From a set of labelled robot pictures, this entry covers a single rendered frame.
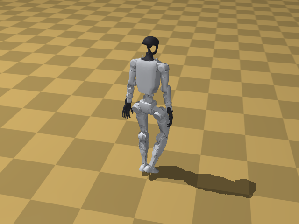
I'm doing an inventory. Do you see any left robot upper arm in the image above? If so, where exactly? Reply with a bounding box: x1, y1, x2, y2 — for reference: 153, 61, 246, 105
128, 58, 138, 86

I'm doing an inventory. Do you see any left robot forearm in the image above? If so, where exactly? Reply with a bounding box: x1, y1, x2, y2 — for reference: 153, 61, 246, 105
126, 84, 134, 103

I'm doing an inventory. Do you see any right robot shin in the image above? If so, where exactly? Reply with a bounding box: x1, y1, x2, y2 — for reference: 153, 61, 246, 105
149, 136, 168, 168

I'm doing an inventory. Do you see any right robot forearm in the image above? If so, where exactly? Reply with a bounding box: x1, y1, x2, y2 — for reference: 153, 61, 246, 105
163, 86, 172, 111

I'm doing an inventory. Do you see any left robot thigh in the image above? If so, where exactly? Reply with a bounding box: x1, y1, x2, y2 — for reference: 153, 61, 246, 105
132, 101, 149, 141

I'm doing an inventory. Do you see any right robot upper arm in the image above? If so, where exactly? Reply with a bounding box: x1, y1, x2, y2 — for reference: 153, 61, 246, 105
157, 62, 170, 93

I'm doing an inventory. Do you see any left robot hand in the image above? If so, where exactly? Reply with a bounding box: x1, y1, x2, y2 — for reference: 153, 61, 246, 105
122, 98, 133, 118

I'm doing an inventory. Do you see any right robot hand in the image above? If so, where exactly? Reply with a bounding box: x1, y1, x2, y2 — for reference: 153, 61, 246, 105
167, 107, 173, 127

